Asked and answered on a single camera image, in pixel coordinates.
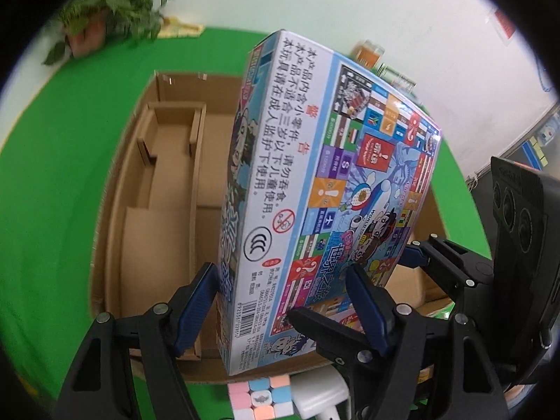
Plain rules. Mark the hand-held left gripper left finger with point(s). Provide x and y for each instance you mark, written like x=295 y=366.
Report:
x=197 y=310

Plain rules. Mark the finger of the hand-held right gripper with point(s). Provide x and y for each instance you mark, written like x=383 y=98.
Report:
x=455 y=267
x=323 y=332

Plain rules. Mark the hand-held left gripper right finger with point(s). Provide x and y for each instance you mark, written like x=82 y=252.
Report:
x=367 y=310

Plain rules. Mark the brown cardboard box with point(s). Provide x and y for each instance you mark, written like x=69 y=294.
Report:
x=170 y=175

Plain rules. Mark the colourful board game box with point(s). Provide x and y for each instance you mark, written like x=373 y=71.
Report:
x=306 y=162

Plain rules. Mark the white power adapter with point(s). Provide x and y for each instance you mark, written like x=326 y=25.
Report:
x=317 y=391

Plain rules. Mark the pastel puzzle cube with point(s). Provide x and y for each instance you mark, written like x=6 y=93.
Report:
x=262 y=398

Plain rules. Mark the grey board with stickers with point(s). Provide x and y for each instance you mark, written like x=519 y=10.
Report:
x=540 y=140

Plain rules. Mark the green table cloth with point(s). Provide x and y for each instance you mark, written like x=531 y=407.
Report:
x=65 y=183

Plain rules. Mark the clear plastic box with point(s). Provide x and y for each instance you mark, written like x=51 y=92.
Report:
x=396 y=76

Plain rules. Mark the small orange box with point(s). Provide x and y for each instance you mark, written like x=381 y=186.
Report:
x=368 y=54

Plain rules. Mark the green potted plant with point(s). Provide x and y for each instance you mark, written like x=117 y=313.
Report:
x=113 y=4

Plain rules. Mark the red wall sign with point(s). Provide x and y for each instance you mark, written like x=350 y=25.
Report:
x=506 y=26

